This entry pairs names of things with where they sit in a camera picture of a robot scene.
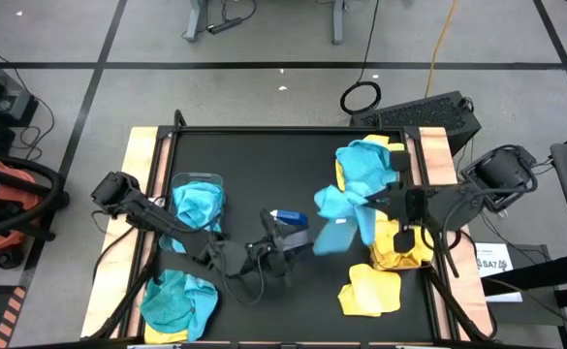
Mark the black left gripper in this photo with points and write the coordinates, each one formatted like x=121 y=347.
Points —
x=249 y=257

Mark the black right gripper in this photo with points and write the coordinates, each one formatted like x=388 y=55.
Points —
x=409 y=206

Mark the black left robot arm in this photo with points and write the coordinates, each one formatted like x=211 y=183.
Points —
x=152 y=218

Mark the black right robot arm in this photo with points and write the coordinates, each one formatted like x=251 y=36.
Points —
x=498 y=174

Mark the grey spray bottle blue head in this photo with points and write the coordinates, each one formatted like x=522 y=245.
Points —
x=290 y=217

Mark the clear plastic basket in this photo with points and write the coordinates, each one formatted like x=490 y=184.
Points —
x=191 y=177
x=428 y=265

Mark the black perforated computer case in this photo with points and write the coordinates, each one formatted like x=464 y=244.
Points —
x=423 y=114

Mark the white paper sign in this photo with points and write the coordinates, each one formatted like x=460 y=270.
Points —
x=494 y=254

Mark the light wooden side board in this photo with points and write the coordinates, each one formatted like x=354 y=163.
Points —
x=111 y=291
x=472 y=295

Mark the silver aluminium bar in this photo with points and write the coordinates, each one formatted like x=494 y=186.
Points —
x=414 y=347
x=154 y=346

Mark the black metal beam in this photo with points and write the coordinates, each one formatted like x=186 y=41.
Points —
x=540 y=276

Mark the grey desk leg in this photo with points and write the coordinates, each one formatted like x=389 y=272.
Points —
x=338 y=22
x=195 y=19

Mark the black power strip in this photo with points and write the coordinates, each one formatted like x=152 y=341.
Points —
x=225 y=25

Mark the orange shop vacuum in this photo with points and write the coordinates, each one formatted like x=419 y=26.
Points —
x=21 y=186

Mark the black equipment stack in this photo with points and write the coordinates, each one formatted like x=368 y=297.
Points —
x=2 y=104

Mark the black table frame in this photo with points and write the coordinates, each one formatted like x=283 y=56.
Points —
x=288 y=129

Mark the black diagonal frame strut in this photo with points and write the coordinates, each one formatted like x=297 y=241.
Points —
x=128 y=300
x=457 y=310

